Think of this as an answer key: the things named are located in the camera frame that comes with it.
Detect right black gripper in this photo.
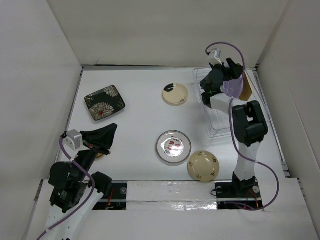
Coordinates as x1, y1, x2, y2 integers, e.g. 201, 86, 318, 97
209, 58, 246, 81

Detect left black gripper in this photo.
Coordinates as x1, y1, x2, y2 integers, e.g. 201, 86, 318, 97
75, 121, 118, 180

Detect small yellow patterned plate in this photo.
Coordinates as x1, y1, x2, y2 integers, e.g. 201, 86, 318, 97
96, 153, 104, 159

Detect lilac round plate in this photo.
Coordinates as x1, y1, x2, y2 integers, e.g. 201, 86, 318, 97
222, 74, 244, 99

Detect woven bamboo tray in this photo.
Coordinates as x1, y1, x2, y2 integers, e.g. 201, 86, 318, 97
237, 74, 253, 102

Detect black floral rectangular plate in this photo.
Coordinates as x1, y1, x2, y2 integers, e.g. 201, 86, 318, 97
84, 85, 126, 121

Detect cream plate with black patch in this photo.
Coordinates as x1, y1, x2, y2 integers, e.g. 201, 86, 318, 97
162, 83, 189, 106

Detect white plate with red characters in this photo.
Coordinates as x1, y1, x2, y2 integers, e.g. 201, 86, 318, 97
155, 130, 192, 165

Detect cream plate with small flowers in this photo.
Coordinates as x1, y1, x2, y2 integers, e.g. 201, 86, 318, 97
187, 151, 220, 182

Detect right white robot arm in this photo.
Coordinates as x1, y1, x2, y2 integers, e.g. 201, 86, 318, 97
200, 58, 268, 199

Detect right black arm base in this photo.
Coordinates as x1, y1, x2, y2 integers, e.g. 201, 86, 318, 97
210, 181, 263, 210

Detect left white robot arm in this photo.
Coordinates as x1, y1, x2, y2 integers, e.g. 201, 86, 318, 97
38, 123, 118, 240

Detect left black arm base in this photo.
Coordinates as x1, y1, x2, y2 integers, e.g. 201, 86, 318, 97
93, 181, 128, 211

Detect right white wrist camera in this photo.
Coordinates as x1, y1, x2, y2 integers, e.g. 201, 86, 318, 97
207, 48, 222, 65

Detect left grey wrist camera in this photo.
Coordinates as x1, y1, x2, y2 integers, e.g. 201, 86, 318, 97
62, 129, 83, 151

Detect white wire dish rack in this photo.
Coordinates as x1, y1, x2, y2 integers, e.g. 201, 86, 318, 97
191, 66, 272, 139

